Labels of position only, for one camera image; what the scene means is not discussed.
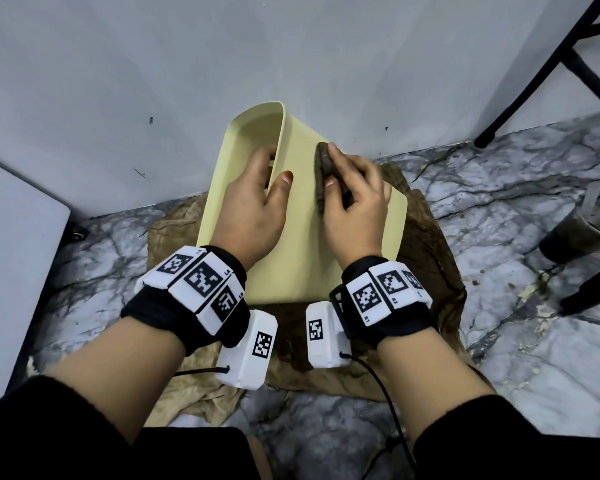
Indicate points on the clear plastic cup with dirt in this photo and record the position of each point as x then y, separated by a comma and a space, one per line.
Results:
570, 239

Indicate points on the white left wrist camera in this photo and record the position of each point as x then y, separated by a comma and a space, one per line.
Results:
242, 369

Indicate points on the person's right hand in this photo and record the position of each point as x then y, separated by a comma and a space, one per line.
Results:
357, 224

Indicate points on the person's left forearm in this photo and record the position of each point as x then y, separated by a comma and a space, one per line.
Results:
115, 384

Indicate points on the person's right forearm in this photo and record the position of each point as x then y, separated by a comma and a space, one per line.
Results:
430, 379

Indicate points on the black right wristband with markers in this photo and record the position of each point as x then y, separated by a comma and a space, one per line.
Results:
405, 324

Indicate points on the person's left hand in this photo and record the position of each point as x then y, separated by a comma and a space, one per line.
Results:
247, 219

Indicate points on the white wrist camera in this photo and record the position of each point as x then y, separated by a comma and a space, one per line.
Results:
242, 369
325, 352

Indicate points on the brown rag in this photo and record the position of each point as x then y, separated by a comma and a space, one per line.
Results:
324, 162

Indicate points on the pale yellow plastic bin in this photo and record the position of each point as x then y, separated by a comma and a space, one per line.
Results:
300, 254

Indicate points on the black metal chair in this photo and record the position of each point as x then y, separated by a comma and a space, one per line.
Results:
545, 74

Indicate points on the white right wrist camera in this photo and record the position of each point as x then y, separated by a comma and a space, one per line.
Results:
325, 352

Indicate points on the stained brown floor cloth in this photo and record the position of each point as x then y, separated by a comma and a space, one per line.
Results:
430, 254

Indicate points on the black caster wheel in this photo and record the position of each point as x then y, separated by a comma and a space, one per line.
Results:
78, 232

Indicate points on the white panel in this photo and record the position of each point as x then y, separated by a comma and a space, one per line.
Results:
15, 274

